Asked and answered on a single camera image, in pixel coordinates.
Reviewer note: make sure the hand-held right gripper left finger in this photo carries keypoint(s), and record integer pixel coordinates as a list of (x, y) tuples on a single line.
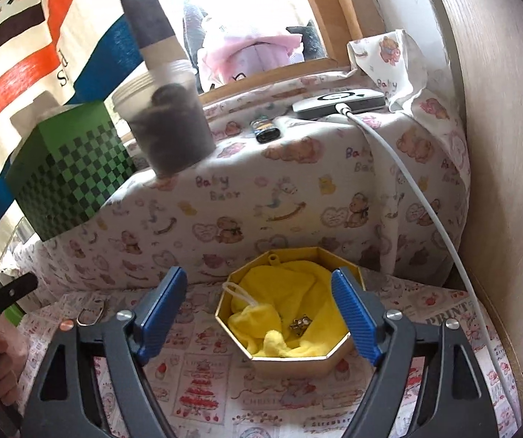
[(161, 315)]

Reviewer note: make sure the yellow cloth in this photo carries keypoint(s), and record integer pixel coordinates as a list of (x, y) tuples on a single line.
[(288, 287)]

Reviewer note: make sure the strawberry printed tablecloth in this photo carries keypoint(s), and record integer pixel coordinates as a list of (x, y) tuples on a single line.
[(225, 388)]

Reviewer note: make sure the person's left hand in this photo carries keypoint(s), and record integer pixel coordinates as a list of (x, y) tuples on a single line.
[(5, 369)]

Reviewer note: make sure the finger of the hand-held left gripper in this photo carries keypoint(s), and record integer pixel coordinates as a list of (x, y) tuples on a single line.
[(15, 288)]

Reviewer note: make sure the striped curtain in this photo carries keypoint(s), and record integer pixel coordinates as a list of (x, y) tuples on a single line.
[(19, 54)]

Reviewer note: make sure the wooden window frame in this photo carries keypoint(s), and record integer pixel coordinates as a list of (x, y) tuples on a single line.
[(329, 18)]

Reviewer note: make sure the gold octagonal jewelry box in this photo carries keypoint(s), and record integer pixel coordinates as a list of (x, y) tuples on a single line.
[(288, 367)]

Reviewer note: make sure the white tissue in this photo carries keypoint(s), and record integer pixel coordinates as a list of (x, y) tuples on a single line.
[(37, 109)]

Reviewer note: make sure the green checkered tissue box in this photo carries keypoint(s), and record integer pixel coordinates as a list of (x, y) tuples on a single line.
[(74, 173)]

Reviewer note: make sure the light wooden cabinet panel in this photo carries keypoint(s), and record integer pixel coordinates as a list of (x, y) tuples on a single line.
[(503, 146)]

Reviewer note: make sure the small metal jewelry piece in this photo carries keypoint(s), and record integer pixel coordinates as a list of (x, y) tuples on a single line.
[(300, 324)]

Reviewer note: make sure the dark lighter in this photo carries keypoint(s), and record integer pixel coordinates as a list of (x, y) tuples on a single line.
[(266, 130)]

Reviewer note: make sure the clear plastic jar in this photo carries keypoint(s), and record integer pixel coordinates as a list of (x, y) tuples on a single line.
[(170, 123)]

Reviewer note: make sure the pink garment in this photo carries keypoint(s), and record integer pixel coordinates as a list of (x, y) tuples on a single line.
[(252, 54)]

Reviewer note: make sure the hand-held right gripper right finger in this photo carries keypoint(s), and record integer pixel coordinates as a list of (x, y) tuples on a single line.
[(355, 319)]

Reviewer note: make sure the teddy bear printed cloth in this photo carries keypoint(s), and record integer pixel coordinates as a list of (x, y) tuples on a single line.
[(288, 182)]

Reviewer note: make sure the metal clip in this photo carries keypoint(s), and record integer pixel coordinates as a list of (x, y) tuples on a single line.
[(90, 315)]

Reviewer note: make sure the white plastic loop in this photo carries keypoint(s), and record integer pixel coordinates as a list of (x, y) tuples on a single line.
[(238, 293)]

